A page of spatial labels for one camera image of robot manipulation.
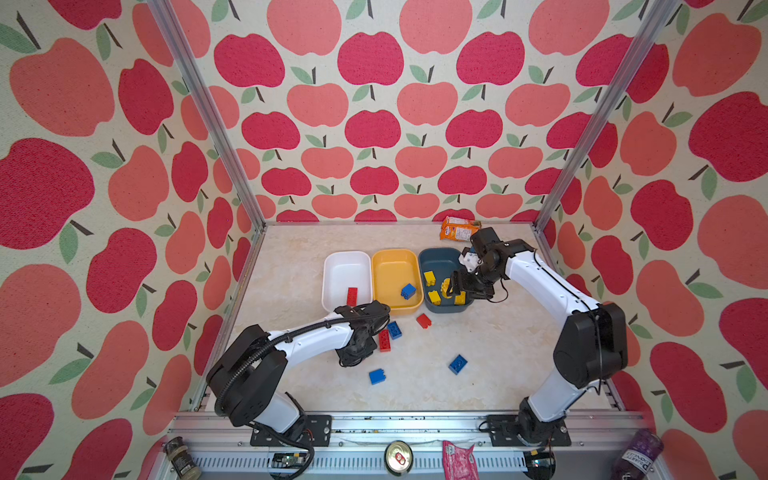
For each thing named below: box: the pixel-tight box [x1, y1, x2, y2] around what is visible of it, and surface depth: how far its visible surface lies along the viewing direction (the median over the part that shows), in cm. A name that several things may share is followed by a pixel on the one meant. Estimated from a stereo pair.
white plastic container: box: [322, 251, 373, 312], surface depth 104 cm
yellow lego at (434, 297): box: [428, 290, 441, 306], surface depth 98 cm
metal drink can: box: [384, 440, 414, 476], surface depth 64 cm
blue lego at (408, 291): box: [400, 283, 417, 300], surface depth 100 cm
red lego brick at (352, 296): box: [347, 287, 359, 306], surface depth 100 cm
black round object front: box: [523, 450, 556, 480], surface depth 73 cm
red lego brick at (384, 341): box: [378, 329, 392, 353], surface depth 90 cm
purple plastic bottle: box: [612, 428, 664, 480], surface depth 69 cm
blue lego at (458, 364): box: [448, 354, 468, 375], surface depth 86 cm
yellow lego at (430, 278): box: [424, 271, 437, 287], surface depth 103 cm
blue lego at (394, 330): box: [387, 321, 403, 340], surface depth 92 cm
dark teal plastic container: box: [418, 248, 474, 313], surface depth 100 cm
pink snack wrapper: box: [442, 440, 480, 480], surface depth 71 cm
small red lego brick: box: [416, 313, 433, 329], surface depth 95 cm
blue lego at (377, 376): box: [369, 368, 387, 385], surface depth 84 cm
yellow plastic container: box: [371, 249, 424, 310], surface depth 106 cm
